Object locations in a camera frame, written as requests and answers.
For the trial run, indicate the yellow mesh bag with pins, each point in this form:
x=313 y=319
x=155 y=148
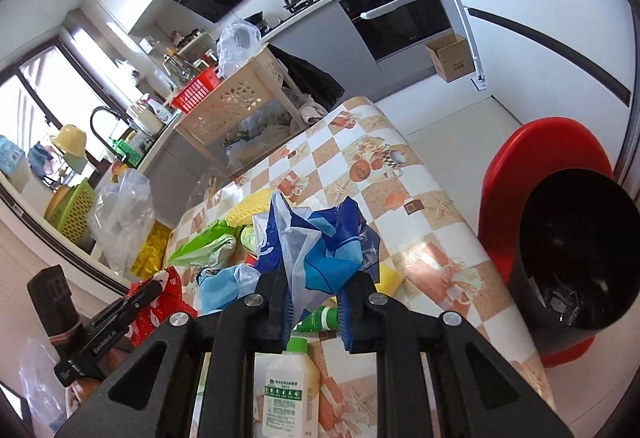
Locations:
x=150 y=259

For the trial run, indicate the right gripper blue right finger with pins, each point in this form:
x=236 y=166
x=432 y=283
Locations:
x=357 y=324

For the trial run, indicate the black trash bin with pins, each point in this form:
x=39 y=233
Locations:
x=576 y=270

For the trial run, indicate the green plastic bag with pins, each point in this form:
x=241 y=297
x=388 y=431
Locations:
x=213 y=247

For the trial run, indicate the beige plastic shelf rack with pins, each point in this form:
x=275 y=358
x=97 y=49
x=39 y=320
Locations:
x=250 y=88

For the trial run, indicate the black kitchen faucet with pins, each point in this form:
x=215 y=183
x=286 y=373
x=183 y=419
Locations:
x=106 y=128

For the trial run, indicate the cardboard box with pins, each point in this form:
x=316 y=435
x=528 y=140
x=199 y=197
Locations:
x=451 y=56

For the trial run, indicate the yellow foam fruit net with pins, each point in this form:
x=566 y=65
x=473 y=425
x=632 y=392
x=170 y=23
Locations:
x=242 y=214

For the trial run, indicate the light blue plastic bag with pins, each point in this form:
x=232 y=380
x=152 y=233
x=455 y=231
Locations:
x=218 y=288

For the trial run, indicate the white refrigerator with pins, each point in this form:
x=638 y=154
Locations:
x=569 y=58

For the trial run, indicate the green daisy tube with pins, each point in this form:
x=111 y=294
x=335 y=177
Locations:
x=321 y=320

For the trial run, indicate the blue white plastic bag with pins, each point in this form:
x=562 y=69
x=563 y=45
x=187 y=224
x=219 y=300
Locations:
x=318 y=252

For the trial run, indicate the red plastic basket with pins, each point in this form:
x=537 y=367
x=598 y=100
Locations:
x=191 y=95

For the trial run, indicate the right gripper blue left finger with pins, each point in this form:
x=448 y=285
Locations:
x=275 y=319

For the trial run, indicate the yellow bowl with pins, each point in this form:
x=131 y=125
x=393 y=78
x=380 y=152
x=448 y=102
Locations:
x=70 y=140

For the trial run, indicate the clear plastic bag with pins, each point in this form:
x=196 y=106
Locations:
x=121 y=218

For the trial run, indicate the checkered patterned tablecloth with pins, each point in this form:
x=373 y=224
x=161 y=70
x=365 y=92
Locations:
x=356 y=152

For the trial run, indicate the red plastic stool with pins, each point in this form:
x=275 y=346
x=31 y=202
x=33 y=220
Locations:
x=534 y=152

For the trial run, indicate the green plastic basket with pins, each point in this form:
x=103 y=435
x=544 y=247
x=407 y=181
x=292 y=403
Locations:
x=69 y=209

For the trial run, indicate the pale green small bottle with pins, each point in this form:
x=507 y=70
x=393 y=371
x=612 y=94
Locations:
x=248 y=240

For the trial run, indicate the red white patterned bag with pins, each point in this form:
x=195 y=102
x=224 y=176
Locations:
x=167 y=303

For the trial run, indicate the white green label bottle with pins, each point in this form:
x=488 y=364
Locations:
x=290 y=398

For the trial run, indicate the yellow sponge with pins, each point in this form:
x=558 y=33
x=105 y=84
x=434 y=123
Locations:
x=389 y=280

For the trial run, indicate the built-in black oven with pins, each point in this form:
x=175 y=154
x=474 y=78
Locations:
x=388 y=26

